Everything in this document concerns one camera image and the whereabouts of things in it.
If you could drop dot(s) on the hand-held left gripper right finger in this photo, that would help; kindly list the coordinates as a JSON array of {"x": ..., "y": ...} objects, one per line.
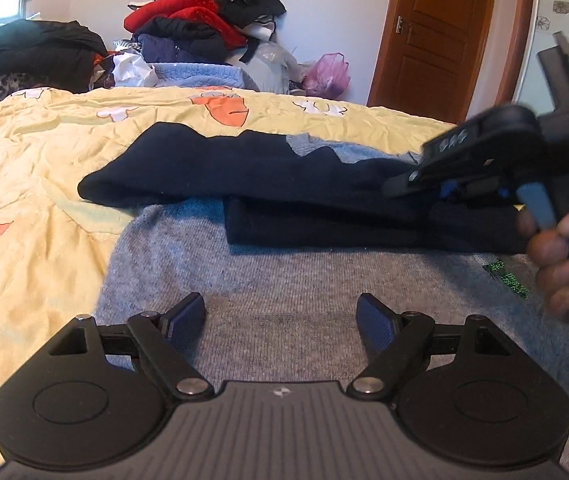
[{"x": 375, "y": 321}]

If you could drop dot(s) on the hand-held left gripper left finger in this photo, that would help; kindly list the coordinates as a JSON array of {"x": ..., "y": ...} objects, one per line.
[{"x": 187, "y": 320}]

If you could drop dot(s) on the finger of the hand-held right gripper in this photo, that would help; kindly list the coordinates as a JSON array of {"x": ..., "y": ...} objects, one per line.
[{"x": 407, "y": 180}]

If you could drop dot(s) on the grey sweater with navy sleeves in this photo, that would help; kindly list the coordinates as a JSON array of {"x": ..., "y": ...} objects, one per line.
[{"x": 284, "y": 280}]

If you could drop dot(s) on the person's right hand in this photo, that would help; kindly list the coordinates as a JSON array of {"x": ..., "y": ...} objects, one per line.
[{"x": 549, "y": 255}]

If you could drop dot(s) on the brown wooden door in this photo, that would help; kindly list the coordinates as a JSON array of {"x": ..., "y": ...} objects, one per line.
[{"x": 434, "y": 35}]

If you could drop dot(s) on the pink plastic bag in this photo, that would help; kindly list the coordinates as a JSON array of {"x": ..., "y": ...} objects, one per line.
[{"x": 327, "y": 77}]

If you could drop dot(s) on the grey plastic bag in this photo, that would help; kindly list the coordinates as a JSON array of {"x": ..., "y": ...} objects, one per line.
[{"x": 269, "y": 67}]

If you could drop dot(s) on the yellow printed blanket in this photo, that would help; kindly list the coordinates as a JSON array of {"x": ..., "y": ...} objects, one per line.
[{"x": 39, "y": 160}]

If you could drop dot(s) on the light blue fleece blanket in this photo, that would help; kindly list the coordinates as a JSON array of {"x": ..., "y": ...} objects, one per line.
[{"x": 199, "y": 76}]

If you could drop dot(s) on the white plastic bag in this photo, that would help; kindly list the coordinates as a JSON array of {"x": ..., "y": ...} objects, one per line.
[{"x": 132, "y": 70}]

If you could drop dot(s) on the dark navy garment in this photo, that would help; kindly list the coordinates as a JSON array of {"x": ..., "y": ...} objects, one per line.
[{"x": 179, "y": 42}]

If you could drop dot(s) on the red garment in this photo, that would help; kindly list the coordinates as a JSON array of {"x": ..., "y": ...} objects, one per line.
[{"x": 184, "y": 7}]

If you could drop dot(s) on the black jacket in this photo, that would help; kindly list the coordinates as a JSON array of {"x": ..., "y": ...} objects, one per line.
[{"x": 29, "y": 47}]

